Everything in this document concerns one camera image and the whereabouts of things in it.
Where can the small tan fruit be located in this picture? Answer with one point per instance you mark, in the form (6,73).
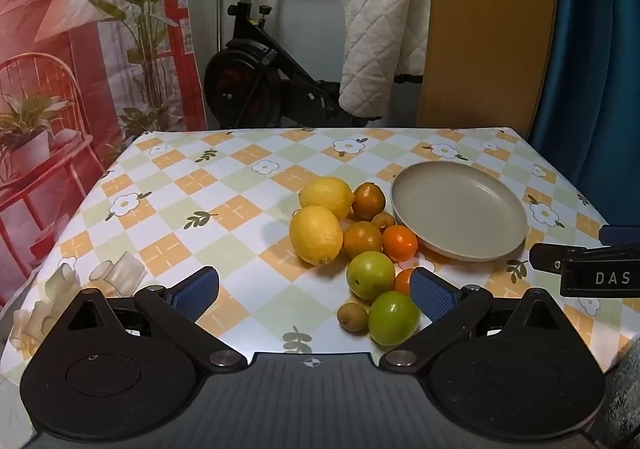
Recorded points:
(384,220)

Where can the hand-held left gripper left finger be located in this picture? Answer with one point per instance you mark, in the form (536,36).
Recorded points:
(195,291)

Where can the red printed backdrop with plants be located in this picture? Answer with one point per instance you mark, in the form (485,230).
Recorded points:
(60,29)

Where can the white quilted jacket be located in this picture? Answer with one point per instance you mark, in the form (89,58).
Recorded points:
(380,39)

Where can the dark orange tangerine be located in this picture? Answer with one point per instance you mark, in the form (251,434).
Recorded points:
(362,239)
(369,201)

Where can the black exercise bike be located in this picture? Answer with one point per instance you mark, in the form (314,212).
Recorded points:
(250,74)

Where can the brown kiwi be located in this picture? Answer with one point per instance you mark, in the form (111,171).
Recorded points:
(351,316)

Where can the wooden board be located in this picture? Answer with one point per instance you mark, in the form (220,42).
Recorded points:
(485,29)

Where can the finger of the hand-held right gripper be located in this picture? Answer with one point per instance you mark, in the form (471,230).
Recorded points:
(545,259)
(620,235)

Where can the beige round plate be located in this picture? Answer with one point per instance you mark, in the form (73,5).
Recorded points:
(457,209)

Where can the blue curtain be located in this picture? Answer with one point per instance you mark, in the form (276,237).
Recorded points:
(595,54)

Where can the bright orange tangerine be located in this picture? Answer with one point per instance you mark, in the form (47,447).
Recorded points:
(402,281)
(400,243)

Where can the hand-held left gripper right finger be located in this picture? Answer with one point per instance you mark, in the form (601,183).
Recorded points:
(430,294)

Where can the large yellow lemon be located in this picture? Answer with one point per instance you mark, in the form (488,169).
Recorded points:
(315,235)

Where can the checkered floral tablecloth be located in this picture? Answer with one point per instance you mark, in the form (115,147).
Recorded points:
(210,209)

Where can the green tomato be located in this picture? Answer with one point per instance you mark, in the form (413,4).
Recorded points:
(371,275)
(392,320)

